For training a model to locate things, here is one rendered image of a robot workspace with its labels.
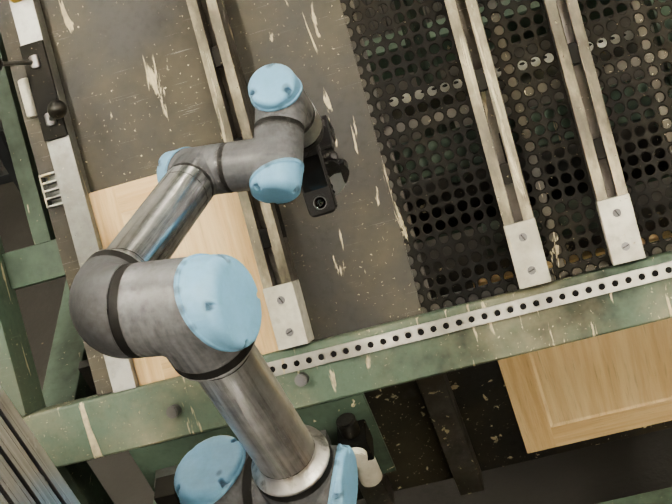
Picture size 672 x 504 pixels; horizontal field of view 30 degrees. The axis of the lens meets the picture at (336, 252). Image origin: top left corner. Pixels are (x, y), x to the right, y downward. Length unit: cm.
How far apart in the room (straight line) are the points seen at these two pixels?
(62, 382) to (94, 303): 139
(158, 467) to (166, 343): 118
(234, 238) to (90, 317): 105
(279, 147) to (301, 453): 44
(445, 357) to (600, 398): 59
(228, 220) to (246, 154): 72
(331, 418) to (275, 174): 86
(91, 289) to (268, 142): 42
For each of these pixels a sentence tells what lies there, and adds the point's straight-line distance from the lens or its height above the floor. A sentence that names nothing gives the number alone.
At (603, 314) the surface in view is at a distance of 244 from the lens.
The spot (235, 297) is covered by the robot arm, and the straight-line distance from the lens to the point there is 148.
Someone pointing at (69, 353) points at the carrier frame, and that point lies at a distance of 297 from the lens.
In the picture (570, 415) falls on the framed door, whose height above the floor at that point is 34.
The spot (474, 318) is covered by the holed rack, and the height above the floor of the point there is 89.
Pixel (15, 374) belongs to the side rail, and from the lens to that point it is 267.
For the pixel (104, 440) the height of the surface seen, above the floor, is 84.
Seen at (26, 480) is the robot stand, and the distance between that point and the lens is 159.
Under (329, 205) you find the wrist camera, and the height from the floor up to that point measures 139.
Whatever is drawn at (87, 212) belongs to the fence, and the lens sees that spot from 260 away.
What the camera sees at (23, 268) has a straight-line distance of 273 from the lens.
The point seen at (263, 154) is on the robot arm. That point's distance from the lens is 181.
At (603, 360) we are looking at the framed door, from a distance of 285.
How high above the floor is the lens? 252
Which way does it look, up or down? 37 degrees down
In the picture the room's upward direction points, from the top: 22 degrees counter-clockwise
